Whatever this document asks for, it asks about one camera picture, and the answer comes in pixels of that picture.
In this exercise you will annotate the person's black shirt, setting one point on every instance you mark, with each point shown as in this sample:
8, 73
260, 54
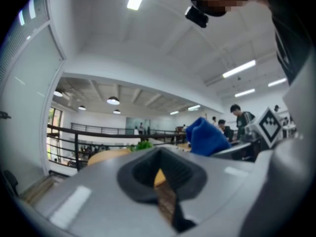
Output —
291, 33

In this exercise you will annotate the black dome pendant lamp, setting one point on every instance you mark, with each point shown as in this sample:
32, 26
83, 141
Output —
58, 93
116, 111
82, 107
113, 100

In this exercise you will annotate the frosted glass door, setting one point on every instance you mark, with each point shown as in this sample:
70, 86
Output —
32, 95

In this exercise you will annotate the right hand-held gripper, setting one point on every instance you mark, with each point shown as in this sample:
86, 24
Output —
269, 127

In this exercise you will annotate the round yellow wooden table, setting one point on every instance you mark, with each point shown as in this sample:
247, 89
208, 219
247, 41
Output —
77, 152

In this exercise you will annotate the blue cloth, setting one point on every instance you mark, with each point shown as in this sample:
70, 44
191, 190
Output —
205, 137

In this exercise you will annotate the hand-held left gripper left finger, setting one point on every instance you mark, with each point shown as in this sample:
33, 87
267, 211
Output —
98, 194

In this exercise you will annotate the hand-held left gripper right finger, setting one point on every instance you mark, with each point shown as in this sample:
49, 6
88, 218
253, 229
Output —
222, 194

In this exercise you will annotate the black head-mounted camera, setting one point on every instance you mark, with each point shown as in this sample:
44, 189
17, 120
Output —
196, 16

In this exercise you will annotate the straight black balcony railing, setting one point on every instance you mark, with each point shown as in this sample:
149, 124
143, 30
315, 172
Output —
103, 128

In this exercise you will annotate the green potted plant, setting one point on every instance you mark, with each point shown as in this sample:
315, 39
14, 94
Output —
144, 146

